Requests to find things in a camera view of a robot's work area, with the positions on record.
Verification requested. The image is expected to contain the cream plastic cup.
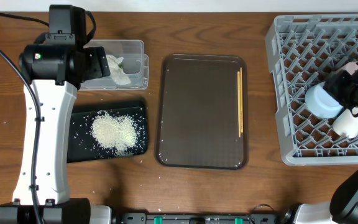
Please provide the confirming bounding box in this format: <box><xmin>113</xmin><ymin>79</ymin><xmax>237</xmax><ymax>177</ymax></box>
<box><xmin>333</xmin><ymin>109</ymin><xmax>358</xmax><ymax>139</ymax></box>

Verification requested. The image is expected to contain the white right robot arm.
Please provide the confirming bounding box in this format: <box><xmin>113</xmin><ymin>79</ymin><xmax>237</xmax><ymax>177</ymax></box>
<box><xmin>281</xmin><ymin>62</ymin><xmax>358</xmax><ymax>223</ymax></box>

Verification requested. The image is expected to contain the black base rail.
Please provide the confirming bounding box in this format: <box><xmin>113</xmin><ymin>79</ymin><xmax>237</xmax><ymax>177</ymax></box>
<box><xmin>110</xmin><ymin>209</ymin><xmax>281</xmax><ymax>224</ymax></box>

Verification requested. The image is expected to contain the grey plastic dishwasher rack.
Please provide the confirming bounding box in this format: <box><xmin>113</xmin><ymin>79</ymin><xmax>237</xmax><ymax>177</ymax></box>
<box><xmin>265</xmin><ymin>14</ymin><xmax>358</xmax><ymax>166</ymax></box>

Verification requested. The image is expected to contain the black tray bin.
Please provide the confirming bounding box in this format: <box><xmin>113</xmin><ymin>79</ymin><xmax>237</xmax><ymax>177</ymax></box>
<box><xmin>67</xmin><ymin>100</ymin><xmax>149</xmax><ymax>163</ymax></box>

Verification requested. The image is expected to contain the pink plastic cup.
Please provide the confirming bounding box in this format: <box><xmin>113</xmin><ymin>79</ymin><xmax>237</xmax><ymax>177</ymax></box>
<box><xmin>336</xmin><ymin>62</ymin><xmax>358</xmax><ymax>75</ymax></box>

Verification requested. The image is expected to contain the pile of white rice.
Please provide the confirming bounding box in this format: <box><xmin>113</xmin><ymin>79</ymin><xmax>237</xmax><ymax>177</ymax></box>
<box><xmin>90</xmin><ymin>113</ymin><xmax>138</xmax><ymax>157</ymax></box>

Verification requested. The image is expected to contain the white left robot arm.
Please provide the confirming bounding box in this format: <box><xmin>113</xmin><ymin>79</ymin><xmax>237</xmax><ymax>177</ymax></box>
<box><xmin>0</xmin><ymin>5</ymin><xmax>113</xmax><ymax>223</ymax></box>

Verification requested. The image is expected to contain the white tissue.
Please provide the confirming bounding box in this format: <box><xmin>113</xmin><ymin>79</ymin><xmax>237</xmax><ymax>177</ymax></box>
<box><xmin>106</xmin><ymin>55</ymin><xmax>131</xmax><ymax>86</ymax></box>

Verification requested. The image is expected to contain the wooden chopstick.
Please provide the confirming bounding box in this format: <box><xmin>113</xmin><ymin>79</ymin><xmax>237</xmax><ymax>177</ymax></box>
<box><xmin>239</xmin><ymin>67</ymin><xmax>244</xmax><ymax>133</ymax></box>
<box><xmin>237</xmin><ymin>71</ymin><xmax>241</xmax><ymax>138</ymax></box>

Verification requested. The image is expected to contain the light blue bowl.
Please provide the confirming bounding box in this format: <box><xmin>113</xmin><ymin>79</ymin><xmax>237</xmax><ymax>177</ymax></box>
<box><xmin>305</xmin><ymin>82</ymin><xmax>343</xmax><ymax>119</ymax></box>

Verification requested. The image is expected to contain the clear plastic bin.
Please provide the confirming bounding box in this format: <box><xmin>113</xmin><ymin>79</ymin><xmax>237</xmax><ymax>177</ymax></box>
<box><xmin>81</xmin><ymin>40</ymin><xmax>149</xmax><ymax>91</ymax></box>

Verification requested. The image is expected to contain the dark brown serving tray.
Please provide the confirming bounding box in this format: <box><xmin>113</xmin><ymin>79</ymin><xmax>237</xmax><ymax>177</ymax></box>
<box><xmin>155</xmin><ymin>54</ymin><xmax>249</xmax><ymax>170</ymax></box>

